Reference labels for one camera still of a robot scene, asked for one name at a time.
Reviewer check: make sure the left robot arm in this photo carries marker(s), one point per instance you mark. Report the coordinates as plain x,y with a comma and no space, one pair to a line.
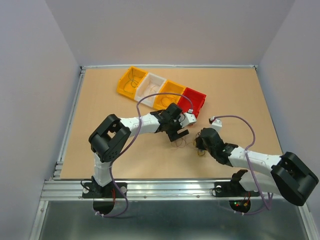
109,138

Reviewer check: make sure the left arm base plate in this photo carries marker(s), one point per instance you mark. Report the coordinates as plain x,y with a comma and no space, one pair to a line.
109,201

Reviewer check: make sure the yellow bin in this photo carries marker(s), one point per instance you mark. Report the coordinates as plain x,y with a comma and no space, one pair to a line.
162,101
128,83

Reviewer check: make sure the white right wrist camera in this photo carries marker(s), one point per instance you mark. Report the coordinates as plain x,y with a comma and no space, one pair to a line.
215,123

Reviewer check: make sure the far yellow bin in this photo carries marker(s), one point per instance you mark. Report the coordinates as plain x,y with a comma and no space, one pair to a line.
128,83

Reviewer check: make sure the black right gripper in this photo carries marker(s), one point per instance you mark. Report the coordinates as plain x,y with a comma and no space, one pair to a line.
199,144

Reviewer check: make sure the near yellow bin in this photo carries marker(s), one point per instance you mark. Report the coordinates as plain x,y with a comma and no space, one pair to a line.
162,101

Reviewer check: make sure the white bin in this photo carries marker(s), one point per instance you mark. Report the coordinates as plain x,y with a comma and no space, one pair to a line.
151,84

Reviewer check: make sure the aluminium table frame rail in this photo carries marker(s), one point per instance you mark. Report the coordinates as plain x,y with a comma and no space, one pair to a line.
168,192

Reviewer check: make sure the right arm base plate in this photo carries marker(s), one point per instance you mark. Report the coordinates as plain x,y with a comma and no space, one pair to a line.
240,199

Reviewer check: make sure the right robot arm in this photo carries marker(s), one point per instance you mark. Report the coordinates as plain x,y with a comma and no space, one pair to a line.
285,175

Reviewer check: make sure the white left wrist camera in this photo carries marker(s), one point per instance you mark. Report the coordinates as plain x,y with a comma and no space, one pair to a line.
187,118

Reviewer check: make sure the red bin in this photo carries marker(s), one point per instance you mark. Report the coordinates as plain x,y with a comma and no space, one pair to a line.
197,99

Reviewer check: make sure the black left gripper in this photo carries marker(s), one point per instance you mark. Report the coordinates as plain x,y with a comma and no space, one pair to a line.
173,135

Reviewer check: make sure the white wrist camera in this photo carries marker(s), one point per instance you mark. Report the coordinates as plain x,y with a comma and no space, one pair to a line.
215,123
187,118

